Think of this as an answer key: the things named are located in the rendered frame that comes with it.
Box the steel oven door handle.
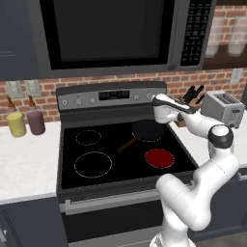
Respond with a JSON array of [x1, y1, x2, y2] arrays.
[[63, 188, 162, 216]]

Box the dark wooden wall shelf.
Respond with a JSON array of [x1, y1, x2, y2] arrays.
[[202, 0, 247, 70]]

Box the silver toaster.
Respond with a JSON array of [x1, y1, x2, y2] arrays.
[[200, 90, 246, 130]]

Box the black oven door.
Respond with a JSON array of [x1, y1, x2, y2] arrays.
[[59, 187, 167, 244]]

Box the wooden knife block, black knives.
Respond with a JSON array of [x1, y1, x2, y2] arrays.
[[175, 84, 206, 128]]

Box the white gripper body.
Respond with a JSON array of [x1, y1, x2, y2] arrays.
[[153, 109, 178, 125]]

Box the dark grey wall cupboard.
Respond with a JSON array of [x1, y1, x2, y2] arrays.
[[0, 0, 42, 81]]

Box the white wall socket plate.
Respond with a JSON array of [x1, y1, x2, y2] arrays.
[[229, 68, 245, 85], [23, 79, 42, 97], [4, 80, 25, 99]]

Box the dark grey base cupboard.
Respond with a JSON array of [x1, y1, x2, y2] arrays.
[[187, 165, 247, 243], [0, 195, 69, 247]]

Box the black and steel stove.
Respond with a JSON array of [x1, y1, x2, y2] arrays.
[[55, 80, 201, 247]]

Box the yellow bottle, brown cap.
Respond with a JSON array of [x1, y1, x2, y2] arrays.
[[5, 96, 28, 139]]

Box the red glowing stove burner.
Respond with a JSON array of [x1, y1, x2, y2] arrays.
[[144, 148, 176, 170]]

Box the white jar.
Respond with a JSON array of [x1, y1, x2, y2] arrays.
[[205, 15, 227, 59], [226, 14, 247, 58]]

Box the black and steel microwave oven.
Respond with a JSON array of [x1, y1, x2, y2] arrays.
[[27, 0, 217, 79]]

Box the maroon bottle, brown cap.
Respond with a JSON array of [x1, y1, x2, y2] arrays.
[[26, 95, 46, 136]]

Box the black frying pan, brown handle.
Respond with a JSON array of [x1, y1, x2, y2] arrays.
[[117, 120, 168, 153]]

